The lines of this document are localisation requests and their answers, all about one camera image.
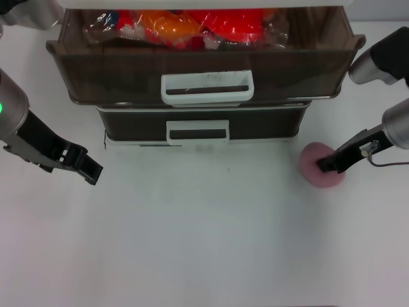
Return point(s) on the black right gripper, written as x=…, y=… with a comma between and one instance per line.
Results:
x=354, y=150

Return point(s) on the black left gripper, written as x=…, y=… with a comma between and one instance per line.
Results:
x=41, y=144

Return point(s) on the pink round sponge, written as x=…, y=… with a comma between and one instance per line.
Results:
x=311, y=160

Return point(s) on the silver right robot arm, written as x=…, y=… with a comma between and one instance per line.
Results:
x=396, y=124

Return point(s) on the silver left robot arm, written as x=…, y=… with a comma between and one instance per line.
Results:
x=11, y=105

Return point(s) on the brown closed middle drawer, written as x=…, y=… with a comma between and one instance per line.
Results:
x=274, y=105

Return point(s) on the translucent brown open drawer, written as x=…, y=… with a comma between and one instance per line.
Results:
x=112, y=76

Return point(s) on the clear plastic wrapper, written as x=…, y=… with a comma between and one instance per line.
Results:
x=102, y=30

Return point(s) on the orange snack packet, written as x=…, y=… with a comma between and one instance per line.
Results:
x=163, y=27

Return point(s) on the red snack packet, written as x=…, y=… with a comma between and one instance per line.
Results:
x=233, y=24

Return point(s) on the white drawer cabinet frame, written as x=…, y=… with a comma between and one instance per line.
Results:
x=143, y=143

